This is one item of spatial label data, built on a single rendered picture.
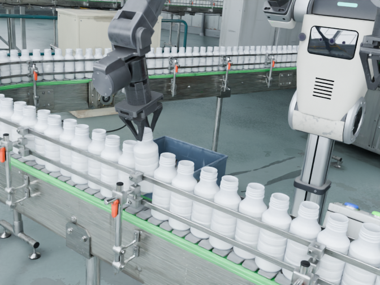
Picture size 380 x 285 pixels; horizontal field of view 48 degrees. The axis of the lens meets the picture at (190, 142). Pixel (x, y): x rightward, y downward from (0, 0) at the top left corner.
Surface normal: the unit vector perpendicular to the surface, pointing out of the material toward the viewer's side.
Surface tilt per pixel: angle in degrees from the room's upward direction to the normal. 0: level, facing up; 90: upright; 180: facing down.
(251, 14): 91
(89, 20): 90
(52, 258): 0
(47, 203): 90
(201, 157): 90
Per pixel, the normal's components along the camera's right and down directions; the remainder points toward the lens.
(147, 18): 0.79, 0.24
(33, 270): 0.08, -0.94
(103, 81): -0.58, 0.48
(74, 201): -0.58, 0.23
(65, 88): 0.59, 0.32
